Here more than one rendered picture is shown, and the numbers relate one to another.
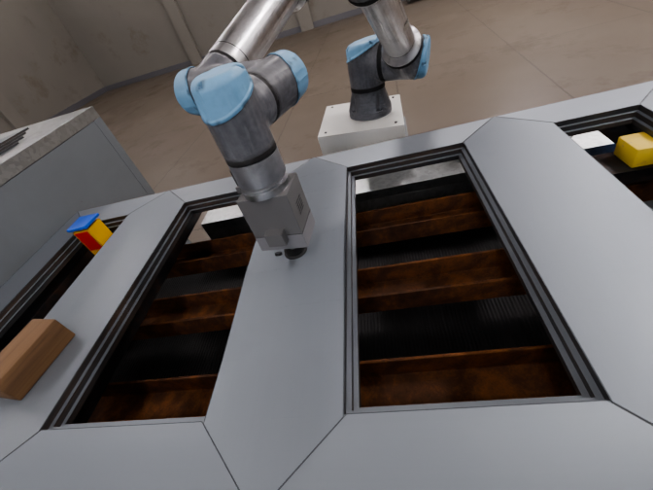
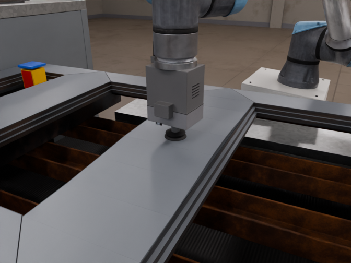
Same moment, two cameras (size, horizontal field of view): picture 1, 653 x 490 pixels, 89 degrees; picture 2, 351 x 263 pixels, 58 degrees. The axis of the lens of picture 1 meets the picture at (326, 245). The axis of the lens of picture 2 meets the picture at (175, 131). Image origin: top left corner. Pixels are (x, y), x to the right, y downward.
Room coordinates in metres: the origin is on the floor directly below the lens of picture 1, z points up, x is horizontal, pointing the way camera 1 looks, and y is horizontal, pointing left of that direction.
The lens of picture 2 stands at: (-0.07, -0.03, 1.12)
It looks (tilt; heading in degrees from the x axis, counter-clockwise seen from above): 26 degrees down; 9
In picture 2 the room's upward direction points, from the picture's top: straight up
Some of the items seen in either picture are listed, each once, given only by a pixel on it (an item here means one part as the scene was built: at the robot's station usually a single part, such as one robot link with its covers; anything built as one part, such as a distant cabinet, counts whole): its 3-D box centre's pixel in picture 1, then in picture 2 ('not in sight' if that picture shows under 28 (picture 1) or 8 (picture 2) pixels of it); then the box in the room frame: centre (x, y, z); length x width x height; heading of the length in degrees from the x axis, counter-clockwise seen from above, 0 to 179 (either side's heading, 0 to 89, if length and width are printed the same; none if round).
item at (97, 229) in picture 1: (110, 251); (38, 96); (0.85, 0.58, 0.78); 0.05 x 0.05 x 0.19; 74
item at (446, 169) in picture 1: (394, 172); (296, 136); (0.90, -0.28, 0.67); 1.30 x 0.20 x 0.03; 74
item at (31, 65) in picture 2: (85, 225); (32, 67); (0.85, 0.58, 0.88); 0.06 x 0.06 x 0.02; 74
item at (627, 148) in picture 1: (639, 149); not in sight; (0.47, -0.63, 0.79); 0.06 x 0.05 x 0.04; 164
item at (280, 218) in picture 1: (273, 214); (170, 91); (0.45, 0.06, 0.95); 0.10 x 0.09 x 0.16; 157
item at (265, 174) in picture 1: (256, 168); (174, 45); (0.46, 0.06, 1.03); 0.08 x 0.08 x 0.05
